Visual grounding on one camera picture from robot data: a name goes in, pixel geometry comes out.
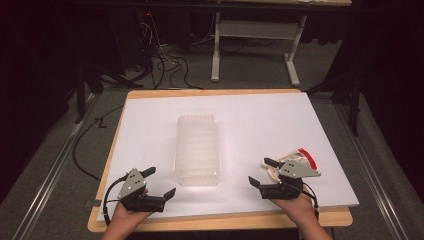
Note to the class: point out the wooden table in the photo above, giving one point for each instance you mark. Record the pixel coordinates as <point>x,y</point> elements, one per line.
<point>233,222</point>

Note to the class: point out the black metal stand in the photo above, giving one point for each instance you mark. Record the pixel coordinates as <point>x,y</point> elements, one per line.
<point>353,96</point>
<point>85,86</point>

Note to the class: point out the clear plastic container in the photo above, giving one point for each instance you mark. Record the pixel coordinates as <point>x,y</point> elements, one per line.
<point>197,150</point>

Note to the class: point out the person's right hand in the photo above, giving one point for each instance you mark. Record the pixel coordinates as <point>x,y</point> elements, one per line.
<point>300,208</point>

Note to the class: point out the white board sheet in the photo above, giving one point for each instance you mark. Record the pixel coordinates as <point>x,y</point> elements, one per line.
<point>253,126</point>

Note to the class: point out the person's left hand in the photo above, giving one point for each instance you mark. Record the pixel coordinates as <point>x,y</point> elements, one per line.
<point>124,216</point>

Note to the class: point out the clear plastic bag red strip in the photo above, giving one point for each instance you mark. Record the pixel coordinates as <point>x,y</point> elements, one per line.
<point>301,158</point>

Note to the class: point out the white desk frame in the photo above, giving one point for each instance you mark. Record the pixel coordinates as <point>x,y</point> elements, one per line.
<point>256,30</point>

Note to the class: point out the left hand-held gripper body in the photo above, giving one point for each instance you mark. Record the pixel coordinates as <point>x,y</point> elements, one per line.
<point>133,185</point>

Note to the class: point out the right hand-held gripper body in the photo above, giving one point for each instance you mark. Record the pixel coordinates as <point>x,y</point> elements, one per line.
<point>293,170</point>

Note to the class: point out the metal floor rail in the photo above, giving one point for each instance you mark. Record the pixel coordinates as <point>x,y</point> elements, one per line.
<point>373,173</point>
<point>50,180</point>

